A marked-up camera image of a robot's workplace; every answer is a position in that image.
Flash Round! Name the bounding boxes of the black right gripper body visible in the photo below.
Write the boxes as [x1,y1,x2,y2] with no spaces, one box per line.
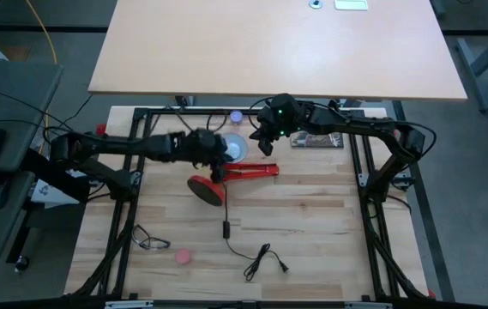
[250,93,304,145]

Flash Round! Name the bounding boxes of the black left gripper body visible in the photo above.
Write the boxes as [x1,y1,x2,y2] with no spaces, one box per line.
[181,127,230,171]

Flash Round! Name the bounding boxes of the white lightbulb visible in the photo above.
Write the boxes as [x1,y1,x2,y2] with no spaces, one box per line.
[226,137,244,160]

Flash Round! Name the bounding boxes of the red desk lamp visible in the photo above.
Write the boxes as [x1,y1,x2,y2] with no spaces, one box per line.
[186,131,280,208]

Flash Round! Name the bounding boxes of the Acadia picture book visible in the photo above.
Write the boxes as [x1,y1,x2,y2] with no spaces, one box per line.
[289,128,345,149]

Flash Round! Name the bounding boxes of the beige wooden desk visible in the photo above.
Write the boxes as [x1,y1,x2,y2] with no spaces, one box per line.
[87,0,468,102]

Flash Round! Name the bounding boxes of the pink round cap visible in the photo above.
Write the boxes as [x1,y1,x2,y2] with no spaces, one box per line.
[174,248,192,266]

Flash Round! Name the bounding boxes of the black safety glasses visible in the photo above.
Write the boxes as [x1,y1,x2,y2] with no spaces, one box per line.
[130,224,171,251]

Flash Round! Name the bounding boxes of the white desk plate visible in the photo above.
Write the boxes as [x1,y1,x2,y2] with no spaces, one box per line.
[333,0,369,11]

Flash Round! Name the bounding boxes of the white paper sheet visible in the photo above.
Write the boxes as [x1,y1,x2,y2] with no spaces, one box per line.
[31,169,93,205]

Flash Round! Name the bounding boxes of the grey side desk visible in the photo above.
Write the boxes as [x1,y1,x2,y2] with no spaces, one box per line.
[0,63,63,282]

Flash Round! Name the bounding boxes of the black desk knob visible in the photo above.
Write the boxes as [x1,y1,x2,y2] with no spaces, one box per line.
[14,256,30,275]

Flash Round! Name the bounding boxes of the black aluminium table frame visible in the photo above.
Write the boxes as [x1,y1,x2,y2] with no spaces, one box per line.
[65,106,431,301]

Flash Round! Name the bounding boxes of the black lamp power cable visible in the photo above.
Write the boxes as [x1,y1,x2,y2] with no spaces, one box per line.
[220,182,290,283]

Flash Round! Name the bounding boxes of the silver metal bracket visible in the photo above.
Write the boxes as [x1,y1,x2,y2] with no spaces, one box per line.
[104,300,154,309]

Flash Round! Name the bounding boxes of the yellow floor cable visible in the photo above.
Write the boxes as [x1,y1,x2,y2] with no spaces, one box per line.
[24,0,58,65]

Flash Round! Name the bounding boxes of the grey furniture frame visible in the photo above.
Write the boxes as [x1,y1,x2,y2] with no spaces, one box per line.
[455,25,488,119]

